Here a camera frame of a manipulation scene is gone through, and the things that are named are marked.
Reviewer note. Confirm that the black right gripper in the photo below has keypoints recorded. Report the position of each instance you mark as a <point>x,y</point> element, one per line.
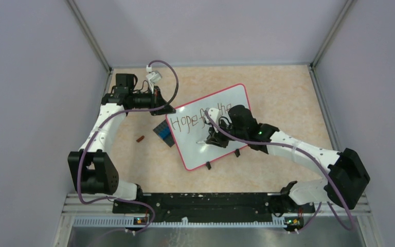
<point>216,138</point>

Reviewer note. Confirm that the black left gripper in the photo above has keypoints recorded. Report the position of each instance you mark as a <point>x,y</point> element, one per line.
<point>157,99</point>

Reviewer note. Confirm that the pink framed whiteboard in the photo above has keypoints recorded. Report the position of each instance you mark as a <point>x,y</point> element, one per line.
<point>187,126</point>

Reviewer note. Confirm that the brown marker cap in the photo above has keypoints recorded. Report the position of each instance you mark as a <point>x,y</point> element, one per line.
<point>140,138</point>

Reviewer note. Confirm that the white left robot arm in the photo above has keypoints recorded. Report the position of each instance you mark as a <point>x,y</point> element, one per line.
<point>92,170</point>

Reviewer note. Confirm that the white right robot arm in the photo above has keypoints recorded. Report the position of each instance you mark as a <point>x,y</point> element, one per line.
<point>344,177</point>

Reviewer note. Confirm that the blue lego brick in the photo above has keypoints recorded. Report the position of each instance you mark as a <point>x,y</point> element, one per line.
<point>164,133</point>

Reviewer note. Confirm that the dark grey lego baseplate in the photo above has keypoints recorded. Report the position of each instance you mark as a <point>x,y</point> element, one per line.
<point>163,125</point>

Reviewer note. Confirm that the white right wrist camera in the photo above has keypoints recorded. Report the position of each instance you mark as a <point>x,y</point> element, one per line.
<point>216,116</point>

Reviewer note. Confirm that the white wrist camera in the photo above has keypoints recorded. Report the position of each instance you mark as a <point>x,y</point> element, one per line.
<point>216,116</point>
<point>152,77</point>

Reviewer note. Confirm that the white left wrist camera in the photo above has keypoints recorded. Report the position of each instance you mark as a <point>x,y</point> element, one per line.
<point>152,77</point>

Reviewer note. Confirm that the white cable duct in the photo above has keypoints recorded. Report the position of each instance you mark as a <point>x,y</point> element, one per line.
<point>131,222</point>

